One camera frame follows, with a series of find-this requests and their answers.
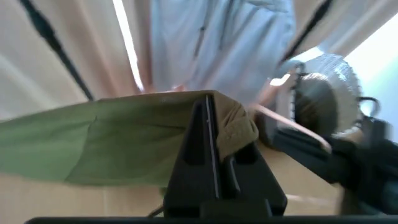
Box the green garment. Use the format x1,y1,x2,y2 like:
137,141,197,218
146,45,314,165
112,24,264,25
0,90,259,188

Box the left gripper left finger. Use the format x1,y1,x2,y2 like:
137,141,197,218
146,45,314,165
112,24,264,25
163,94,221,218

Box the black cable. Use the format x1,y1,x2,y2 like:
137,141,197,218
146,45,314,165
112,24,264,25
356,96,382,119

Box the pink clothes hanger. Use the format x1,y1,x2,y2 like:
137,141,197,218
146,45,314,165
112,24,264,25
248,73,333,154

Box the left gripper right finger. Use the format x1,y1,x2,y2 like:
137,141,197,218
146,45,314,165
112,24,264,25
216,141,288,218

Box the window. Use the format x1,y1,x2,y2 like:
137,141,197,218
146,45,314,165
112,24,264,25
343,12,398,141

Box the white laundry basket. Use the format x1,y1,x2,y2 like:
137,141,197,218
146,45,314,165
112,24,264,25
273,53,364,141

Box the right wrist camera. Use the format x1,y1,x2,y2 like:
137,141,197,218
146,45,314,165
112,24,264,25
359,116,394,147

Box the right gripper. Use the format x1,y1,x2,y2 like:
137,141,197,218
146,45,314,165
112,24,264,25
328,136,398,216

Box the beige curtain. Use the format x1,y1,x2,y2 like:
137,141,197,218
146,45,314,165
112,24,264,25
0,0,398,121

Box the pale grey pants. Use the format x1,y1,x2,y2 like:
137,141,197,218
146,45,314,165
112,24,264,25
150,0,296,106

